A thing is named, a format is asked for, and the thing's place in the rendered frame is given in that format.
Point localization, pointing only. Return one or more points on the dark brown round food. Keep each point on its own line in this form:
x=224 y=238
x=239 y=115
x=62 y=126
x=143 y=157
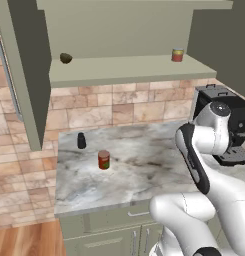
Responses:
x=66 y=58

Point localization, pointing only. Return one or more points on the black coffee machine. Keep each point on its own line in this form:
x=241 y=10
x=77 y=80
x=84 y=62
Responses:
x=239 y=126

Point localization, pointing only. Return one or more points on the red can with yellow lid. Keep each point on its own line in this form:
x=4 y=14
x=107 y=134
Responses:
x=177 y=55

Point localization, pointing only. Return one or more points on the grey-green wall cabinet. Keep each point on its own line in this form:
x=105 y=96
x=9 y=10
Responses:
x=127 y=70

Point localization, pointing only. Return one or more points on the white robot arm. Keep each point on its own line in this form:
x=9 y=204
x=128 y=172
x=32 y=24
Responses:
x=194 y=213

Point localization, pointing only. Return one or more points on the red can with green label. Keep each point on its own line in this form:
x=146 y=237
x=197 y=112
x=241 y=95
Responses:
x=104 y=160

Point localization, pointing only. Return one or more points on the black pepper shaker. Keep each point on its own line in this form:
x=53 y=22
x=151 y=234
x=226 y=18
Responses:
x=81 y=141

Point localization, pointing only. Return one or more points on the grey-green drawer front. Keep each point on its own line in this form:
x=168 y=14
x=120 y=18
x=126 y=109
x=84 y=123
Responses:
x=107 y=220

